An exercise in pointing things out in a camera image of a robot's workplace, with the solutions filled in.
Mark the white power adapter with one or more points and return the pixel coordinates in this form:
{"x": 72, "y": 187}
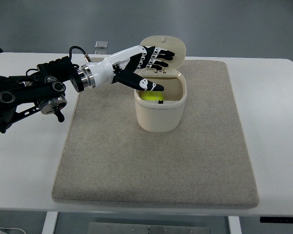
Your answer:
{"x": 12, "y": 231}

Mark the yellow tennis ball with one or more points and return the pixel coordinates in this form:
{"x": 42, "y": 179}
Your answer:
{"x": 152, "y": 96}

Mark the white table leg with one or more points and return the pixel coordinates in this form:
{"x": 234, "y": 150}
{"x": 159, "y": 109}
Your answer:
{"x": 50, "y": 223}
{"x": 234, "y": 225}

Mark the beige fabric mat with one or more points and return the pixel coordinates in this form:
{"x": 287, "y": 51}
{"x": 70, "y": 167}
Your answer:
{"x": 203, "y": 163}

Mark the beige lidded plastic bin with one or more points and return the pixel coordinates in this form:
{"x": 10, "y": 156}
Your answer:
{"x": 163, "y": 116}

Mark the white table leg right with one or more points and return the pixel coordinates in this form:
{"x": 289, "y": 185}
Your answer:
{"x": 234, "y": 225}

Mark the black table control panel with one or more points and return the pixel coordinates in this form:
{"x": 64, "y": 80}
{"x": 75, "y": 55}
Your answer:
{"x": 276, "y": 219}

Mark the white table leg left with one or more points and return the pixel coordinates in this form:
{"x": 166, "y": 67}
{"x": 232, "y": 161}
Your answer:
{"x": 50, "y": 223}

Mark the clear floor plate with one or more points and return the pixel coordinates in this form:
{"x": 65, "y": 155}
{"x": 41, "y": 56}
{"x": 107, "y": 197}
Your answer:
{"x": 101, "y": 44}

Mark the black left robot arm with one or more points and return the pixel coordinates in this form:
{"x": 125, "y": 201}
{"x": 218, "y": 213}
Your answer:
{"x": 44, "y": 90}

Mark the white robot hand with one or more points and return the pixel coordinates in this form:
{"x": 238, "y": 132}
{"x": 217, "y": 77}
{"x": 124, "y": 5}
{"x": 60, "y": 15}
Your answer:
{"x": 103, "y": 72}

